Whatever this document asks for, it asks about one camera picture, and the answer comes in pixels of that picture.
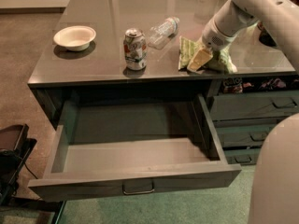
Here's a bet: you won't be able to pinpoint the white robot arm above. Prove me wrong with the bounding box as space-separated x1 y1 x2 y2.
197 0 299 224

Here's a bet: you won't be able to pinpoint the black cup on counter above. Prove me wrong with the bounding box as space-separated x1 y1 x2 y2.
258 22 277 48

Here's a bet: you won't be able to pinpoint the white and green soda can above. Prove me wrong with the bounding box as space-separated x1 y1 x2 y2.
123 28 147 71

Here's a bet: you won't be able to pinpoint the clear plastic water bottle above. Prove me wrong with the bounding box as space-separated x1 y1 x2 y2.
147 17 179 49

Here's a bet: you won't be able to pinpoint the right bottom closed drawer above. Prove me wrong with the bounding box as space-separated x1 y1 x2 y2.
224 148 260 165

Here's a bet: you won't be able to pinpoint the open grey top drawer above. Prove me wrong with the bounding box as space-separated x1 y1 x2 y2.
29 95 241 202

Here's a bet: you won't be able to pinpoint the right middle closed drawer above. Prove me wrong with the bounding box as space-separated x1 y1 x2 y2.
217 124 275 147

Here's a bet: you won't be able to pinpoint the black equipment at left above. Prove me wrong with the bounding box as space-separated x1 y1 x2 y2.
0 124 36 205

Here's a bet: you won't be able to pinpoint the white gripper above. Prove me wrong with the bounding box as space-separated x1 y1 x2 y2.
187 19 235 72

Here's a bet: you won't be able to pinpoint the green jalapeno chip bag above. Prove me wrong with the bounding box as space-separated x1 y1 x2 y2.
178 36 237 74

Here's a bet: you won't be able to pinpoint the white paper bowl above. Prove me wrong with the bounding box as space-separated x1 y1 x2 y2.
53 25 96 51

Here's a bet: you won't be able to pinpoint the snack packets on shelf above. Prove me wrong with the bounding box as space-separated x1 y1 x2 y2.
221 75 299 93

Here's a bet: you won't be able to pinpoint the metal drawer handle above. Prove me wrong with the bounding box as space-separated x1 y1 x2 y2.
122 180 155 196

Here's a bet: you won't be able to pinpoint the grey counter cabinet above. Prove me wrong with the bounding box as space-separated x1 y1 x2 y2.
27 0 299 166

